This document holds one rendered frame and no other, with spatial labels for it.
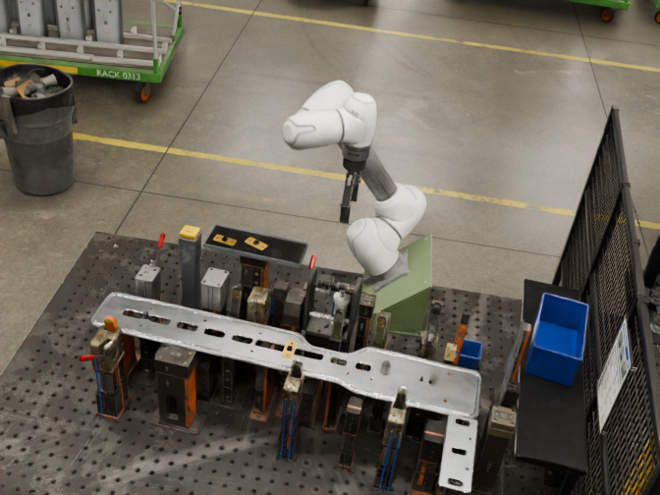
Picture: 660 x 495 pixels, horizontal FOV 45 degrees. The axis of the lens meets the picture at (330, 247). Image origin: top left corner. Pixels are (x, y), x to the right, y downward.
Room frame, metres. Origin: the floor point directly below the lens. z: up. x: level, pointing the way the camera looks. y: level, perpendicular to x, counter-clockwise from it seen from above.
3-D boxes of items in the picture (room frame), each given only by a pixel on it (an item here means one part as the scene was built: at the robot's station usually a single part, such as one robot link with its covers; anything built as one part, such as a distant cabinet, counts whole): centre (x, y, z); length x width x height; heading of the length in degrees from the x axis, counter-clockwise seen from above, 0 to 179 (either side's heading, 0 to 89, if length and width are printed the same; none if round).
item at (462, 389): (1.96, 0.12, 1.00); 1.38 x 0.22 x 0.02; 81
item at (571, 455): (2.02, -0.82, 1.01); 0.90 x 0.22 x 0.03; 171
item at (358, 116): (2.19, -0.04, 1.80); 0.13 x 0.11 x 0.16; 117
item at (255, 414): (1.98, 0.18, 0.84); 0.17 x 0.06 x 0.29; 171
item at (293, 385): (1.79, 0.07, 0.87); 0.12 x 0.09 x 0.35; 171
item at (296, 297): (2.17, 0.10, 0.89); 0.13 x 0.11 x 0.38; 171
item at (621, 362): (1.71, -0.89, 1.30); 0.23 x 0.02 x 0.31; 171
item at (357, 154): (2.20, -0.05, 1.69); 0.09 x 0.09 x 0.06
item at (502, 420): (1.72, -0.61, 0.88); 0.08 x 0.08 x 0.36; 81
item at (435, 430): (1.70, -0.40, 0.84); 0.11 x 0.10 x 0.28; 171
